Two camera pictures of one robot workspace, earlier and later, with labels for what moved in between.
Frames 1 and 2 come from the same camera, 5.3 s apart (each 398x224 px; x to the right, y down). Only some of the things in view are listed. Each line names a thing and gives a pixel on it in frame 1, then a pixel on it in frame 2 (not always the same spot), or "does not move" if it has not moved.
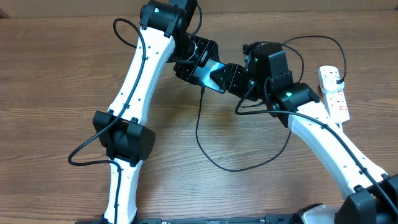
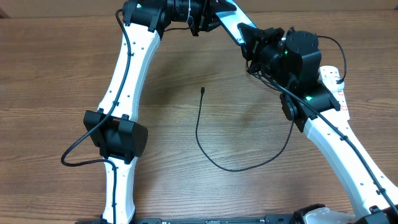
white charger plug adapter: (328, 84) does not move
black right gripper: (234, 75) -> (263, 42)
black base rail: (282, 219) does not move
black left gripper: (207, 47) -> (204, 22)
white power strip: (336, 101) does not move
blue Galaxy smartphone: (203, 74) -> (231, 19)
